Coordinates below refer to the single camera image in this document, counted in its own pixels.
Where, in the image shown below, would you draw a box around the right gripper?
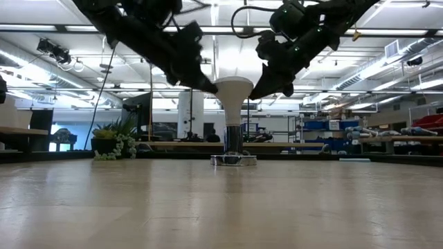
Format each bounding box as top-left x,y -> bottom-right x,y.
249,24 -> 340,100

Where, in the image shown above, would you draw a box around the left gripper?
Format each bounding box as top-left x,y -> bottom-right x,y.
107,20 -> 219,94

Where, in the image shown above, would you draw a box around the white flood lightbulb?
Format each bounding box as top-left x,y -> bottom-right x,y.
213,75 -> 255,127

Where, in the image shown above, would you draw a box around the chrome lamp socket base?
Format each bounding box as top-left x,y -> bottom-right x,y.
210,124 -> 258,167

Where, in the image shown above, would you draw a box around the black tripod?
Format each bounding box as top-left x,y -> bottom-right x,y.
186,88 -> 205,142

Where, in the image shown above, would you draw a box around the thin black pole stand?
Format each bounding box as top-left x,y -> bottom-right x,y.
245,96 -> 251,145

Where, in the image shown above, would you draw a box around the black monitor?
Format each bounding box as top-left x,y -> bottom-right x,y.
120,91 -> 153,138

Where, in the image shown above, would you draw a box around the blue storage bins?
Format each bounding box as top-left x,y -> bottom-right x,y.
303,119 -> 361,131

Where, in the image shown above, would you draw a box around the person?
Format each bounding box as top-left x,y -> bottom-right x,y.
206,128 -> 222,143

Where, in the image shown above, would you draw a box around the yellow hanging tag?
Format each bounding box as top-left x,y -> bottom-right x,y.
352,20 -> 363,42

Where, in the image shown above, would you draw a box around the small potted green plant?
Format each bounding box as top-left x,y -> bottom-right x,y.
90,116 -> 138,161

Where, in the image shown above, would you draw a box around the black ceiling-mounted device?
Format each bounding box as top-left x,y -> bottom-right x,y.
37,38 -> 73,66

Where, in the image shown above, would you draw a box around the light wooden table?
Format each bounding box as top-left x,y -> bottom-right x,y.
0,126 -> 49,153
359,136 -> 443,155

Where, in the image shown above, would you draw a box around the black cabinet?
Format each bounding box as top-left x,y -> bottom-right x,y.
30,109 -> 55,152

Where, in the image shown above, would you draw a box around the red bin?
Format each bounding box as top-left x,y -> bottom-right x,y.
411,113 -> 443,131

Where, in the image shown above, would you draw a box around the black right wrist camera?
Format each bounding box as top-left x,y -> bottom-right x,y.
255,30 -> 278,62

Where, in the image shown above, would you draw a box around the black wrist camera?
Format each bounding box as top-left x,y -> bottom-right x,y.
255,30 -> 278,62
175,21 -> 205,53

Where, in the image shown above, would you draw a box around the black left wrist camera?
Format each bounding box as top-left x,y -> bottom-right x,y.
175,21 -> 205,53

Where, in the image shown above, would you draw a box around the black right camera cable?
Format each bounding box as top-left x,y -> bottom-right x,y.
230,5 -> 278,39

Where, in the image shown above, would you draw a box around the black camera cable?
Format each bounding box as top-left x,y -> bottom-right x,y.
171,0 -> 213,32
230,5 -> 278,39

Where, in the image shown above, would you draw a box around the black left camera cable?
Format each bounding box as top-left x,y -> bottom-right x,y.
171,0 -> 213,32

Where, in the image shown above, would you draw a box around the black hanging cable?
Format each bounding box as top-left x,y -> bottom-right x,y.
84,44 -> 117,150

